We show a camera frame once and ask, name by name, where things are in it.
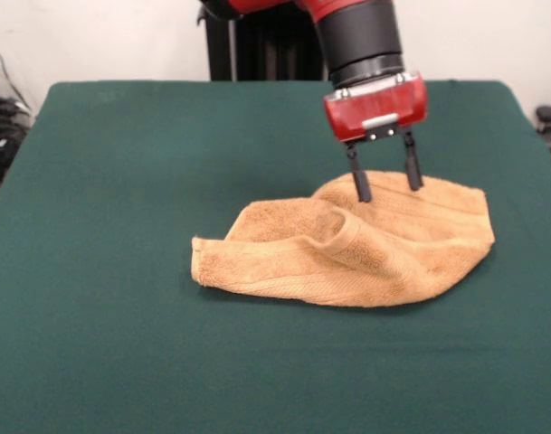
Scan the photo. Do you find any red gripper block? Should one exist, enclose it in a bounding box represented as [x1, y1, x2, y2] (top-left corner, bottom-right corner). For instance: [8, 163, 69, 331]
[323, 71, 429, 203]

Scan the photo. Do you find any dark green table cloth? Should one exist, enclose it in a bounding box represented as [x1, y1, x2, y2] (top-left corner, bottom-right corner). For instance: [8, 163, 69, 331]
[0, 80, 551, 434]

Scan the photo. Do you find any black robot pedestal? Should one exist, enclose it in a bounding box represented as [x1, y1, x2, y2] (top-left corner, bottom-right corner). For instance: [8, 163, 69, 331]
[204, 17, 328, 82]

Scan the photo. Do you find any orange terry towel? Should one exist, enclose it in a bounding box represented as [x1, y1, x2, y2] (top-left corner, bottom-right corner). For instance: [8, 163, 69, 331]
[190, 169, 497, 309]

